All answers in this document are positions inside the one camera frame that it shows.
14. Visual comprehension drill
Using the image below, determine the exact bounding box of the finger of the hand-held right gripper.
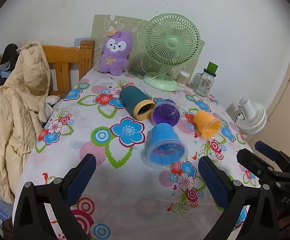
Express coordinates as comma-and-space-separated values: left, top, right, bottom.
236, 148, 290, 184
254, 141, 290, 173

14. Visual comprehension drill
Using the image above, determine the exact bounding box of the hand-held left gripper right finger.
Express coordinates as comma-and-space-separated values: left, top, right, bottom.
198, 156, 280, 240

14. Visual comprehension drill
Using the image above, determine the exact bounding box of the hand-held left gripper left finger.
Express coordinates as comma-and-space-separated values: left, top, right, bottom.
13, 154, 97, 240

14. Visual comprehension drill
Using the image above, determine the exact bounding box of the blue plastic cup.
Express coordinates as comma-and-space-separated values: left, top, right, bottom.
146, 123, 188, 167

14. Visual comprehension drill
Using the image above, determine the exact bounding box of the orange plastic cup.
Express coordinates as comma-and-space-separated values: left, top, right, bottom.
193, 110, 222, 139

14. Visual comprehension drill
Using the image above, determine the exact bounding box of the purple plastic cup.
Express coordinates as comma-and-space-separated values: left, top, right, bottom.
151, 99, 180, 127

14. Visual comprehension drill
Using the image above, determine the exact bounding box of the teal cup with yellow rim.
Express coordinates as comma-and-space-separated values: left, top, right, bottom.
119, 86, 156, 120

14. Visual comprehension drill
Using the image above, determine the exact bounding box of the floral tablecloth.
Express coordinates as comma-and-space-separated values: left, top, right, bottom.
12, 66, 263, 240

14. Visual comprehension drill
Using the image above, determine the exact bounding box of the white clip fan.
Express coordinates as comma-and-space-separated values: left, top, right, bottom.
235, 97, 267, 136

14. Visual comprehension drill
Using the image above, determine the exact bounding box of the glass jar mug green lid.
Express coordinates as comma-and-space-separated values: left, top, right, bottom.
193, 61, 219, 97

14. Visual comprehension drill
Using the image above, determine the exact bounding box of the beige padded jacket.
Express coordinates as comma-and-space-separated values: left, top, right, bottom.
0, 41, 54, 204

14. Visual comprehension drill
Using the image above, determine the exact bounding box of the cotton swab container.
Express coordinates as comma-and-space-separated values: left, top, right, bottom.
176, 71, 191, 87

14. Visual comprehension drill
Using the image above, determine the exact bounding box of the wooden chair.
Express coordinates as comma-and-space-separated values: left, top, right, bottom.
0, 40, 96, 99

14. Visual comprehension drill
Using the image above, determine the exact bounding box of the purple plush toy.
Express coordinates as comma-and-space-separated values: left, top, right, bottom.
98, 30, 133, 76

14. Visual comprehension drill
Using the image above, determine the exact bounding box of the green desk fan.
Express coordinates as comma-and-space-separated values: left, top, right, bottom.
142, 14, 200, 91

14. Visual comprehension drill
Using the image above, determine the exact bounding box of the white fan cable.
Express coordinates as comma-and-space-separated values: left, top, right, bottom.
144, 73, 160, 101

